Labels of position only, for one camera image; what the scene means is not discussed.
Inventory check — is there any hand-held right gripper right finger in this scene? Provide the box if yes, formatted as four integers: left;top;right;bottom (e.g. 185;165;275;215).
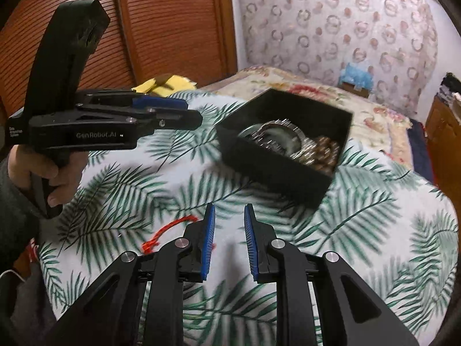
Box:
243;204;420;346

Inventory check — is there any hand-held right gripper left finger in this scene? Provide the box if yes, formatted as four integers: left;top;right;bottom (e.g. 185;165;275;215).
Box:
54;203;217;346

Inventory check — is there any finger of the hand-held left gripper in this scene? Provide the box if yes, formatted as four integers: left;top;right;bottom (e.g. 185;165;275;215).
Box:
77;89;190;111
75;106;203;139

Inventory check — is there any red string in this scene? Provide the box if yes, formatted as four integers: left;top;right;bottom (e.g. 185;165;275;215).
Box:
141;215;199;255

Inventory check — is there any black jewelry box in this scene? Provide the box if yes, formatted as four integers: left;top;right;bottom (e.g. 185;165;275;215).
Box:
215;88;354;210

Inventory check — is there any silver bangle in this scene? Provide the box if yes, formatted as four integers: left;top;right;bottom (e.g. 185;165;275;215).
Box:
239;120;307;152

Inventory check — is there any brown bead bracelet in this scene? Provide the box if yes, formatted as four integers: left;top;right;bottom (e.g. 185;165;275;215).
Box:
308;136;341;174

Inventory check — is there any person's left hand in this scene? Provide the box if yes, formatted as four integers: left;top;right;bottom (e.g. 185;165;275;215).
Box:
7;146;87;208

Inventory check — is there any yellow plush toy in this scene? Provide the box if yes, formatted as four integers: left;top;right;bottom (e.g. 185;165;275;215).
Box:
131;74;197;98

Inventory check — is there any wooden louvered wardrobe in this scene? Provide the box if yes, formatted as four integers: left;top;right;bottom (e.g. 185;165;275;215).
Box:
0;0;238;123

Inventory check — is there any leaf print tablecloth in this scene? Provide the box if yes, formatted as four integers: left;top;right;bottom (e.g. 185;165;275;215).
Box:
36;90;460;346

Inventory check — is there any dark blue rug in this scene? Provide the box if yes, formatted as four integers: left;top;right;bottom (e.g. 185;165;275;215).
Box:
409;119;438;186

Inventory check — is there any wooden side cabinet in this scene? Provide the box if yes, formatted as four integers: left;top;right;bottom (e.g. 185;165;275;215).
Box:
425;95;461;188

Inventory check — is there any stack of folded clothes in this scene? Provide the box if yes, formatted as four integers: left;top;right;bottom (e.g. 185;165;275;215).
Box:
436;73;461;107

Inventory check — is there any ring pattern curtain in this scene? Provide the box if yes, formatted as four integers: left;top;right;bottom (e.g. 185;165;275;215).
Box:
236;0;438;116

